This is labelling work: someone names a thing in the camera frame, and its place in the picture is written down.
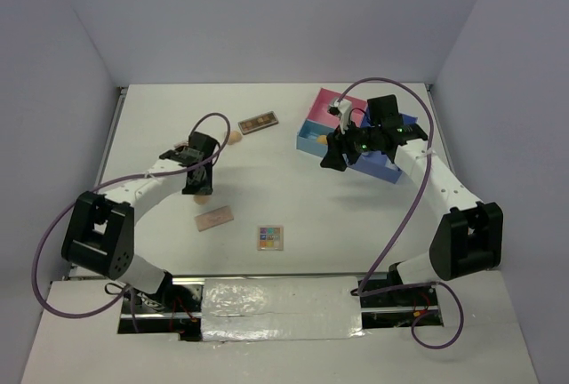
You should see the pink rectangular compact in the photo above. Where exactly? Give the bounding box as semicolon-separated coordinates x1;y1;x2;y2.
195;206;234;232

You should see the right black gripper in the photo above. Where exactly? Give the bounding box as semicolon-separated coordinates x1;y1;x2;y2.
320;115;381;172

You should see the orange square eyeshadow palette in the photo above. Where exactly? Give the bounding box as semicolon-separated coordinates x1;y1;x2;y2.
174;143;188;153

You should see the colourful square eyeshadow palette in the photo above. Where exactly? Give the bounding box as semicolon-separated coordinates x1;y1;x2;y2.
257;225;284;251

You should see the silver foil tape cover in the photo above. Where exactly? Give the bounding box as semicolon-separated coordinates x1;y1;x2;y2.
201;276;364;342

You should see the black metal base rail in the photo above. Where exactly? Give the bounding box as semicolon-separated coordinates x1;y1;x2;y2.
117;276;444;342

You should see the pink blue organizer box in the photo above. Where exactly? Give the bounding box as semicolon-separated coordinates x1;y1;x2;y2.
296;88;428;183

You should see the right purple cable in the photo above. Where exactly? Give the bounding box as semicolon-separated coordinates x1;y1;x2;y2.
337;76;466;350

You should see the brown eyeshadow palette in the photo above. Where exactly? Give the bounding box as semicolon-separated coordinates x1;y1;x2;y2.
238;111;278;135

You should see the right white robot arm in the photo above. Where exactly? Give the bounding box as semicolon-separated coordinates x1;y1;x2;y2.
320;95;503;305

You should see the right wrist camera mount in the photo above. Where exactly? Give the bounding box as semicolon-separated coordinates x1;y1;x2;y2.
328;97;352;134

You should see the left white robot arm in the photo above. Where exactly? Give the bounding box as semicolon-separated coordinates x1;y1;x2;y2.
61;132;219;312

